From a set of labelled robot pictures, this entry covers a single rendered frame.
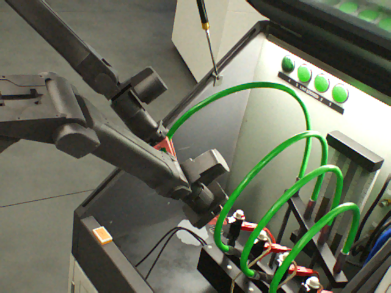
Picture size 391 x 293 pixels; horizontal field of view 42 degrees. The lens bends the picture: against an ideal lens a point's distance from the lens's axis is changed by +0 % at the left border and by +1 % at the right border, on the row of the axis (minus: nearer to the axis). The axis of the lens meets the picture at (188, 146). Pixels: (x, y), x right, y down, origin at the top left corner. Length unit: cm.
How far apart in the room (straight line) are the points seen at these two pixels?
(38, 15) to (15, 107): 50
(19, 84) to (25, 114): 5
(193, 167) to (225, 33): 293
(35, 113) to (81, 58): 47
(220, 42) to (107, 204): 268
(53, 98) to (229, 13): 325
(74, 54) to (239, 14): 288
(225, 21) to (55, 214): 193
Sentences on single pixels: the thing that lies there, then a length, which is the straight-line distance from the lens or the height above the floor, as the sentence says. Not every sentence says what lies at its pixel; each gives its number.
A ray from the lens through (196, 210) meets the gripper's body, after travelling 113.
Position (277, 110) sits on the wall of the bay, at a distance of 146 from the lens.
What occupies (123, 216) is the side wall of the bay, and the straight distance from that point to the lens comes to 148.
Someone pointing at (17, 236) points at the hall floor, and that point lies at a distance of 275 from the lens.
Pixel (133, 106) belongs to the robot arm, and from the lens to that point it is 113.
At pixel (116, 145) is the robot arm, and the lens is 79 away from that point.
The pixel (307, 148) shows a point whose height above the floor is 125.
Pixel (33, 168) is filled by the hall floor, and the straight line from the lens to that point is 321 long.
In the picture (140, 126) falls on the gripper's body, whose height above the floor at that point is 130.
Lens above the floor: 186
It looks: 31 degrees down
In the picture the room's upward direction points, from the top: 11 degrees clockwise
